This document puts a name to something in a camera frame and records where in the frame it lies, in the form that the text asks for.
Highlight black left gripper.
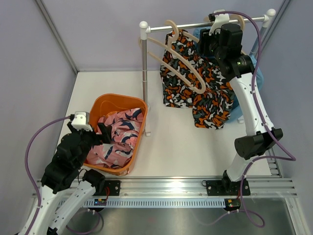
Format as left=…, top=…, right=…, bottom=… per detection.
left=68, top=121, right=112, bottom=167

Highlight pink shark print shorts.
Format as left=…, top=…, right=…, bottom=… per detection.
left=87, top=108, right=144, bottom=169

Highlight wooden hanger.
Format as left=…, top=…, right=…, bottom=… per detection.
left=138, top=20, right=206, bottom=94
left=229, top=14, right=245, bottom=32
left=181, top=30, right=200, bottom=44

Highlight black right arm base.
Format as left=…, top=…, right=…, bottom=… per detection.
left=205, top=179, right=251, bottom=196

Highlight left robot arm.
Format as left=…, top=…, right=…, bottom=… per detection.
left=19, top=121, right=105, bottom=235

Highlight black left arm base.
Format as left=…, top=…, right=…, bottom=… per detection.
left=94, top=180, right=121, bottom=196

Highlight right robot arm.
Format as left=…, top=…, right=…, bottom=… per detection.
left=199, top=23, right=283, bottom=196

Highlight orange camouflage shorts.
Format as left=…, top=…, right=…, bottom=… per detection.
left=160, top=29, right=235, bottom=129

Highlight blue shorts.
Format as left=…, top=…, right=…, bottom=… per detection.
left=193, top=27, right=264, bottom=123

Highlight orange plastic basket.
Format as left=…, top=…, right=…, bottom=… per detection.
left=84, top=94, right=147, bottom=176

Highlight silver clothes rack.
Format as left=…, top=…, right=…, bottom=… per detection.
left=139, top=9, right=276, bottom=135

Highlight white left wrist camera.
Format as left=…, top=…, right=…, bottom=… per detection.
left=70, top=111, right=93, bottom=132

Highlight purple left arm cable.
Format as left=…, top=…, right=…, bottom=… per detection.
left=23, top=116, right=103, bottom=235

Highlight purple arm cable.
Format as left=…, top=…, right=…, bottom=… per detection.
left=23, top=116, right=103, bottom=235
left=210, top=10, right=296, bottom=228

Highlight aluminium front rail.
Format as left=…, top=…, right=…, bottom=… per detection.
left=33, top=178, right=298, bottom=198

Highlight white slotted cable duct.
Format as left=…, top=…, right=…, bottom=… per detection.
left=81, top=198, right=241, bottom=208

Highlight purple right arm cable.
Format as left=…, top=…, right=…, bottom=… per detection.
left=210, top=10, right=296, bottom=228

